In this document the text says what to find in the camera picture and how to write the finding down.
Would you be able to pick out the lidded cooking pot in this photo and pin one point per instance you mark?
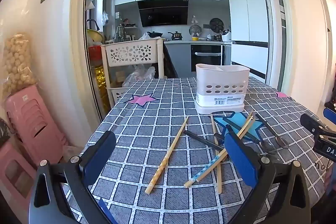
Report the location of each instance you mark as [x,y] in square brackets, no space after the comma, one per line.
[176,35]

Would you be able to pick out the pink plastic stool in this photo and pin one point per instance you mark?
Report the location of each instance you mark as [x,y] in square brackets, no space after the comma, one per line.
[13,174]

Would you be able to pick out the stack of pink plastic stools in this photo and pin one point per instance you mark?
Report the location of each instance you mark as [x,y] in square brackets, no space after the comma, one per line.
[34,119]

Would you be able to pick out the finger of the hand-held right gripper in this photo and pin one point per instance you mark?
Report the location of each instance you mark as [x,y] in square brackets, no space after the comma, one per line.
[312,123]
[330,115]

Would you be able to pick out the cream flower-cutout storage cart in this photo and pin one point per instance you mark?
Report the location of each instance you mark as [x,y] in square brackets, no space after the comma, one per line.
[131,53]

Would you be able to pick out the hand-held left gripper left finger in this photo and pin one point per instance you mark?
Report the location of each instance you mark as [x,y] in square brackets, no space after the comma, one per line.
[98,155]

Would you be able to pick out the curved kitchen faucet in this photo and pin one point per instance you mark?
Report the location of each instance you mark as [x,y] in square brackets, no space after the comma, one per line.
[92,20]

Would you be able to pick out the white plastic utensil holder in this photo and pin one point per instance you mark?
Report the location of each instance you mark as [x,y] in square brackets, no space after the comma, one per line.
[221,98]

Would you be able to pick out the blue floral bamboo chopstick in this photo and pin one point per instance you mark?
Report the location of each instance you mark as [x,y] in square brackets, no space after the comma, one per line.
[203,171]

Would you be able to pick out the black wok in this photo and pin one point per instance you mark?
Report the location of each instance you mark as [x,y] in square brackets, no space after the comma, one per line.
[155,34]

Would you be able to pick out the grey round wall strainer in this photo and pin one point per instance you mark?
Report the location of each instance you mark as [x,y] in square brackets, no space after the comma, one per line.
[195,29]

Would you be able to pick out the gold foil bag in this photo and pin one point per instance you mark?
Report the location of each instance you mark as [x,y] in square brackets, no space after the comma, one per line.
[101,82]

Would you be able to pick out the white rice cooker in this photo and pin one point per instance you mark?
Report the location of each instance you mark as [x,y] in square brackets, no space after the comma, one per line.
[226,36]

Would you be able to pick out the yellow plastic basin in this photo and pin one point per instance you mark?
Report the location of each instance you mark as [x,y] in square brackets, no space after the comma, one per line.
[94,35]

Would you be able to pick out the black range hood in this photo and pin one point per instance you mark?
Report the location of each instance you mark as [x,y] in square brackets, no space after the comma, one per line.
[162,14]

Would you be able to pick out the grey checked tablecloth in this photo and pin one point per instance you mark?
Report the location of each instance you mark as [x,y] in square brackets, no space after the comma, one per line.
[147,140]

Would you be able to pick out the bag of round puffed snacks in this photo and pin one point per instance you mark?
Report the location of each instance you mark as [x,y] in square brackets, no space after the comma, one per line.
[17,64]

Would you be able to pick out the white refrigerator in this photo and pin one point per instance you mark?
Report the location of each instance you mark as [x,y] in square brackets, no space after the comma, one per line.
[252,16]

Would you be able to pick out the black built-in oven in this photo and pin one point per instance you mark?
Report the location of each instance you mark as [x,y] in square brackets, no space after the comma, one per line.
[206,58]

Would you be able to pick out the white plastic bag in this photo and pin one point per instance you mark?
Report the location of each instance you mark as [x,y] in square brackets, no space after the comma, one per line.
[145,36]

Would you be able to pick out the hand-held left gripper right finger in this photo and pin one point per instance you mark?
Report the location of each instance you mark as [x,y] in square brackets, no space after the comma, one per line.
[240,158]

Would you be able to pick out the grey lower kitchen cabinet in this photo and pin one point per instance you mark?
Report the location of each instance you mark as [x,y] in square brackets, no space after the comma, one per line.
[178,58]

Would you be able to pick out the red plastic basket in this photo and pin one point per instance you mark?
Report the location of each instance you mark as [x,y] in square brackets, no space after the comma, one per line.
[95,54]

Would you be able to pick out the hanging clear plastic bag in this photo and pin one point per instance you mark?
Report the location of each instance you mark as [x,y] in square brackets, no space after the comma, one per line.
[104,18]

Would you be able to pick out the clear crumpled plastic bag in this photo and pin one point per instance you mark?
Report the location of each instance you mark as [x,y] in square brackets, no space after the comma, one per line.
[139,74]

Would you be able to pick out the black round wall strainer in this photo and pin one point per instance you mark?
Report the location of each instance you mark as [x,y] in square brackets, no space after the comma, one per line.
[216,25]

